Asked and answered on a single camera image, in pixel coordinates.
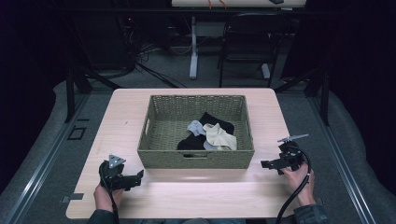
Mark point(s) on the metal floor rail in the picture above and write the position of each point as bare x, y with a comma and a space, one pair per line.
342, 161
40, 161

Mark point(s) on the grey tape strip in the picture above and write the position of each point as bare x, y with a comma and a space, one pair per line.
74, 196

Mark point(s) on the white desk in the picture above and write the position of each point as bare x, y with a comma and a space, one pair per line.
193, 46

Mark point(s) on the grey sock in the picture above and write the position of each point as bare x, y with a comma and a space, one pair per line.
195, 127

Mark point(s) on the person's right hand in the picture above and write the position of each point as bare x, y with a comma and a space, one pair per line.
300, 183

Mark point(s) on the cream sock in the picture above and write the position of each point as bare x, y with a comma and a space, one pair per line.
220, 137

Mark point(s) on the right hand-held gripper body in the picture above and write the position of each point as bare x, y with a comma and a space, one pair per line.
291, 152

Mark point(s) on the dark device on desk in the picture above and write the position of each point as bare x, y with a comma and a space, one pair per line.
276, 1

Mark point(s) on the black chair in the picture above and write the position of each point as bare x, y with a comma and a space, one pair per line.
252, 40

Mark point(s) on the black metal stand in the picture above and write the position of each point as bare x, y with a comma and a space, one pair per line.
71, 93
324, 99

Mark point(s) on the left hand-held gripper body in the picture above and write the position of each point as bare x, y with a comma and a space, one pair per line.
114, 174

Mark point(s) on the olive woven basket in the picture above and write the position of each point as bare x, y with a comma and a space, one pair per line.
165, 124

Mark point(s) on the person's left hand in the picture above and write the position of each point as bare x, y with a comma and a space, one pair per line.
104, 197

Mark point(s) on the black sock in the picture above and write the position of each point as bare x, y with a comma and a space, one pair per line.
191, 142

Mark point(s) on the black tape square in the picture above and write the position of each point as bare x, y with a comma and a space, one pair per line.
69, 133

